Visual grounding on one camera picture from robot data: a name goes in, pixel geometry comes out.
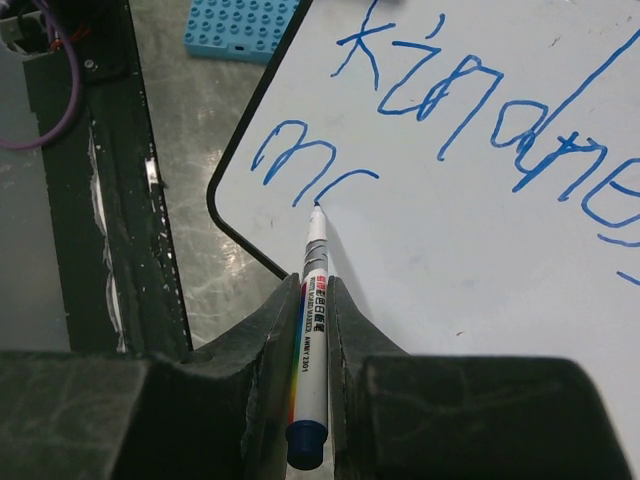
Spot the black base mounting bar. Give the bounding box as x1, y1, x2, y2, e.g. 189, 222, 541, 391
2, 1, 192, 358

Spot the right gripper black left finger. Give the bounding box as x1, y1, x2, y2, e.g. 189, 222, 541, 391
1, 275, 301, 479

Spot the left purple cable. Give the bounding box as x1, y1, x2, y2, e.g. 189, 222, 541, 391
0, 0, 84, 151

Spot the white board with black frame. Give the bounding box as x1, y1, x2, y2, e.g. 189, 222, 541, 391
210, 1, 639, 418

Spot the blue studded building plate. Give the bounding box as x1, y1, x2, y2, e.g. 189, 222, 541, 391
183, 0, 299, 64

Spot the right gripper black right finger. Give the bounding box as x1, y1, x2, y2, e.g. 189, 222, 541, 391
328, 277, 632, 479

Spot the white blue whiteboard marker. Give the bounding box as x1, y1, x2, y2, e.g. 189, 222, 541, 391
285, 204, 328, 471

